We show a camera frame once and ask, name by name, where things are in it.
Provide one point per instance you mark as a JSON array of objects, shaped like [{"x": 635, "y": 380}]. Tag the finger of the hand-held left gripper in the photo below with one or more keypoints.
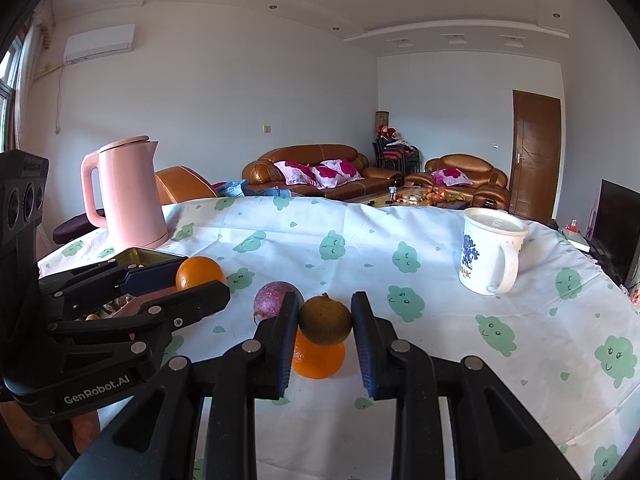
[
  {"x": 150, "y": 277},
  {"x": 200, "y": 300}
]

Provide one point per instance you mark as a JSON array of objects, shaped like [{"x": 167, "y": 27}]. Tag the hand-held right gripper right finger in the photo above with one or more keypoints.
[{"x": 362, "y": 345}]

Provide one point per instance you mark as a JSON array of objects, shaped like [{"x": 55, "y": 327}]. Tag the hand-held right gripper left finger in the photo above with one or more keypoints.
[{"x": 285, "y": 345}]

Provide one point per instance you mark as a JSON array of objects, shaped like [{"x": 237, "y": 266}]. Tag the pink tin box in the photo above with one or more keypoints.
[{"x": 142, "y": 255}]

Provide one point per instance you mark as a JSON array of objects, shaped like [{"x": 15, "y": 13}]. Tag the round orange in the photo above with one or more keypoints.
[{"x": 200, "y": 270}]

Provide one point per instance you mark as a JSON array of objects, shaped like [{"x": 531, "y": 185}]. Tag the brown-green round fruit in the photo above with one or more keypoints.
[{"x": 325, "y": 320}]

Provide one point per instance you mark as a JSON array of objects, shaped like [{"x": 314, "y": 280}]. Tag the person's left hand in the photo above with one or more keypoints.
[{"x": 30, "y": 435}]

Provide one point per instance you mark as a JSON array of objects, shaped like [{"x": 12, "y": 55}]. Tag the large orange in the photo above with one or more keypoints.
[{"x": 320, "y": 362}]

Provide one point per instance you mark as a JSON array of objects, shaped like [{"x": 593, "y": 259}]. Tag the purple round fruit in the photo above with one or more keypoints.
[{"x": 270, "y": 300}]

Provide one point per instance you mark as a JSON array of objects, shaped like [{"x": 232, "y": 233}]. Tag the dark purple stool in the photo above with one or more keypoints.
[{"x": 75, "y": 222}]

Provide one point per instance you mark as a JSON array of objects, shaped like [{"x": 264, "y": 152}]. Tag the pink electric kettle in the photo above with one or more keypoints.
[{"x": 130, "y": 195}]

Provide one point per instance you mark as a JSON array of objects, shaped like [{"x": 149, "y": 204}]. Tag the white tablecloth with green print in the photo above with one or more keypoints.
[{"x": 450, "y": 340}]

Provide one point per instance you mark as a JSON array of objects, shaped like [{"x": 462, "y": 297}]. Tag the brown leather armchair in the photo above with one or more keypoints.
[{"x": 182, "y": 182}]

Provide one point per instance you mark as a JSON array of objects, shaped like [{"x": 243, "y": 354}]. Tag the blue cloth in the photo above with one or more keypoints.
[{"x": 231, "y": 188}]

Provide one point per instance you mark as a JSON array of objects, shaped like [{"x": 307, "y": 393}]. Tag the white mug with blue print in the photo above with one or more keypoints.
[{"x": 480, "y": 255}]

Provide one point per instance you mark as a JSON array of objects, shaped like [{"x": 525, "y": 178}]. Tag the coffee table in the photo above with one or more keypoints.
[{"x": 400, "y": 200}]

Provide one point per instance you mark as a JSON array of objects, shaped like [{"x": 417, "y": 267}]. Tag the pink floral pillow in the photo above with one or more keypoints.
[
  {"x": 297, "y": 174},
  {"x": 450, "y": 177},
  {"x": 337, "y": 170}
]

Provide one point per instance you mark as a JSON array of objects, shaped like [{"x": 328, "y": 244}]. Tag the window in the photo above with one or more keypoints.
[{"x": 10, "y": 90}]

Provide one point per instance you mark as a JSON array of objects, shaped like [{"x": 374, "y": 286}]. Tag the long brown leather sofa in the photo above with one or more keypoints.
[{"x": 300, "y": 155}]

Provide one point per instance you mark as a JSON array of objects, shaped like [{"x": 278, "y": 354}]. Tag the stacked dark chairs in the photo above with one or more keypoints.
[{"x": 395, "y": 152}]

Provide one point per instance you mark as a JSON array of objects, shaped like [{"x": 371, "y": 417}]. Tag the brown leather sofa chair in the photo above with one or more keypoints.
[{"x": 465, "y": 162}]

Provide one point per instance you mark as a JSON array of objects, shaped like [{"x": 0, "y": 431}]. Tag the tall cylinder vase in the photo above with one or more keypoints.
[{"x": 382, "y": 122}]

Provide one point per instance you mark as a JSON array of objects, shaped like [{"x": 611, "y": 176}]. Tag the white air conditioner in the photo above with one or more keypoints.
[{"x": 100, "y": 42}]

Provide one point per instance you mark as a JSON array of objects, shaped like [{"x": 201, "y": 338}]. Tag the brown wooden door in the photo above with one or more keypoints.
[{"x": 535, "y": 150}]

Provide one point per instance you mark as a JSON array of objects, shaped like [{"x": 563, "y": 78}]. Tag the black television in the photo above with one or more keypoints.
[{"x": 620, "y": 225}]

